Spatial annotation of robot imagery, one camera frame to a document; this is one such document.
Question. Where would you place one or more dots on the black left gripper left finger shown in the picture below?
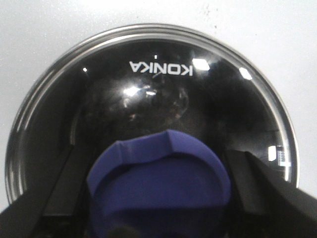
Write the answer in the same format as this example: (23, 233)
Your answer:
(51, 208)

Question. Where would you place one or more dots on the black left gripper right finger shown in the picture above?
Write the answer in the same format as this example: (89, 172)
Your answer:
(263, 204)

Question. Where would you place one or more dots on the glass lid with blue knob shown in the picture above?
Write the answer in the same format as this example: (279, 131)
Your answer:
(156, 106)

